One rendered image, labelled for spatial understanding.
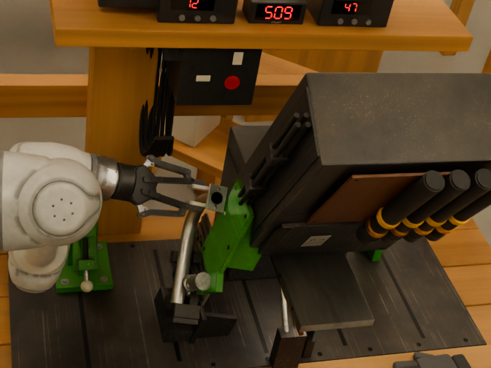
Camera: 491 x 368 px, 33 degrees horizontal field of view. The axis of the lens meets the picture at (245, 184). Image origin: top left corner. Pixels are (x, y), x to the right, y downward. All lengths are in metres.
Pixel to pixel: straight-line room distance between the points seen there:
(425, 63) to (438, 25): 3.18
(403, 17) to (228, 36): 0.43
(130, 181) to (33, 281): 0.27
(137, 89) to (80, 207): 0.87
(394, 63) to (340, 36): 3.22
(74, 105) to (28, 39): 2.68
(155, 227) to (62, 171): 1.15
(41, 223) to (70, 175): 0.07
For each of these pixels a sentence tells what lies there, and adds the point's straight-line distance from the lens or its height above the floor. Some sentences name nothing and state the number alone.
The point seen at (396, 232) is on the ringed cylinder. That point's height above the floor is 1.34.
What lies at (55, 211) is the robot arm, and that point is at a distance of 1.03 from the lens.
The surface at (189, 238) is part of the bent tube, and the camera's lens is 1.88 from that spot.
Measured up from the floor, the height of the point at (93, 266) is 0.99.
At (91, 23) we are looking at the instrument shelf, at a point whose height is 1.54.
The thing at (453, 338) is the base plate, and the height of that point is 0.90.
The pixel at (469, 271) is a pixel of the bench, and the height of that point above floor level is 0.88.
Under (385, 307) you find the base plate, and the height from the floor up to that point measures 0.90.
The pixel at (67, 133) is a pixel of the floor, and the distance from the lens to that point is 3.97.
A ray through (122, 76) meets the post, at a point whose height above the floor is 1.36.
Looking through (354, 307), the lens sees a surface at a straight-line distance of 1.75.
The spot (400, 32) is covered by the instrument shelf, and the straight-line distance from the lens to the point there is 1.85.
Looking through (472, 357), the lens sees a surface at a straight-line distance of 2.08.
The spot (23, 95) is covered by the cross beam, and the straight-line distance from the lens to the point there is 1.98.
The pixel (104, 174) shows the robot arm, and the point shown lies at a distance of 1.66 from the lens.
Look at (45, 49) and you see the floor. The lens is 4.58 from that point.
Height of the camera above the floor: 2.35
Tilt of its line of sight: 38 degrees down
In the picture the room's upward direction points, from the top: 11 degrees clockwise
